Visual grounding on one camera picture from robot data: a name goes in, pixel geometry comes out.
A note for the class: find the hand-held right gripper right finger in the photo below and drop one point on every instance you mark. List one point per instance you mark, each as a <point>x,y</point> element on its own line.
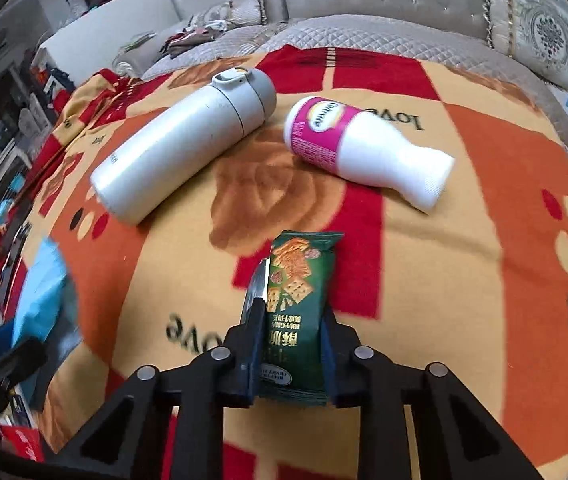
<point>329,365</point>

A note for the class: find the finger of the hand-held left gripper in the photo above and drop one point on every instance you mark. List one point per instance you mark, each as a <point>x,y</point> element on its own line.
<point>19,360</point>

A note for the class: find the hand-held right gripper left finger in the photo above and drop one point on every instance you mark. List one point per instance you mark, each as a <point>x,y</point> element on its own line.
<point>256,360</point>

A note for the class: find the teal cloth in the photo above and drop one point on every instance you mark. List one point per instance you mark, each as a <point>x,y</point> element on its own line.
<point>39,290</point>

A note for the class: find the green cracker packet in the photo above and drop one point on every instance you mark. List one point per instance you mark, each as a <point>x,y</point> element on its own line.
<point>294,285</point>

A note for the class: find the red box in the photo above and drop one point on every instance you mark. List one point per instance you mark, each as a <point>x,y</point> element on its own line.
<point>21,442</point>

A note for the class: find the orange red printed blanket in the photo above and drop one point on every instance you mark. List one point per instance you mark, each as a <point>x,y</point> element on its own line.
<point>463,260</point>

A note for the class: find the white bottle with pink label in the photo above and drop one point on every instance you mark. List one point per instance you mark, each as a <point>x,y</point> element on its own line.
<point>373,150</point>

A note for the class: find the white thermos bottle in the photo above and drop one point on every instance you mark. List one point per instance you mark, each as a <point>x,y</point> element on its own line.
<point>174,150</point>

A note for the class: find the pile of clothes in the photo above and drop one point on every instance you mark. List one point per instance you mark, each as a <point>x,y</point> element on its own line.
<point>191,40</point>

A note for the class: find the white cabinet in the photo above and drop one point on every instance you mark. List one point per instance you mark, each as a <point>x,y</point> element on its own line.
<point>109,30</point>

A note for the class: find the small ornate beige cushion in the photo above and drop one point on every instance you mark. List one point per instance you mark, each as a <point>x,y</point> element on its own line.
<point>239,7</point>

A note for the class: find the large ornate beige cushion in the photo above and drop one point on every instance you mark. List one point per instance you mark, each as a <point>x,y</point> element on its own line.
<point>543,25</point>

